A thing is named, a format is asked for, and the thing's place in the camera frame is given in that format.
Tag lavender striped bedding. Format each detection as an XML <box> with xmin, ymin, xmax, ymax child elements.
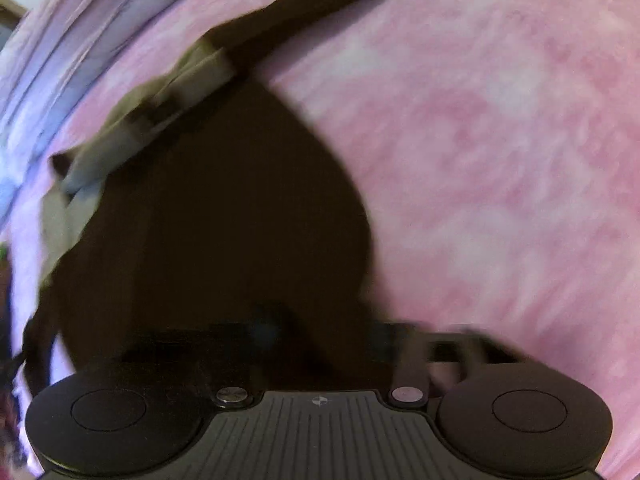
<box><xmin>0</xmin><ymin>0</ymin><xmax>236</xmax><ymax>223</ymax></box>

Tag dark brown pants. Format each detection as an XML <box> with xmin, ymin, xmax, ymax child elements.
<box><xmin>22</xmin><ymin>0</ymin><xmax>436</xmax><ymax>403</ymax></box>

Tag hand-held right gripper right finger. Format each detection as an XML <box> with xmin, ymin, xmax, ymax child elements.
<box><xmin>367</xmin><ymin>320</ymin><xmax>523</xmax><ymax>411</ymax></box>

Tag pink floral blanket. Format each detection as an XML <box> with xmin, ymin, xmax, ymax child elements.
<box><xmin>10</xmin><ymin>0</ymin><xmax>640</xmax><ymax>480</ymax></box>

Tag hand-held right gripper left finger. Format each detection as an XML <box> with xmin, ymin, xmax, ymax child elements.
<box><xmin>120</xmin><ymin>302</ymin><xmax>307</xmax><ymax>408</ymax></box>

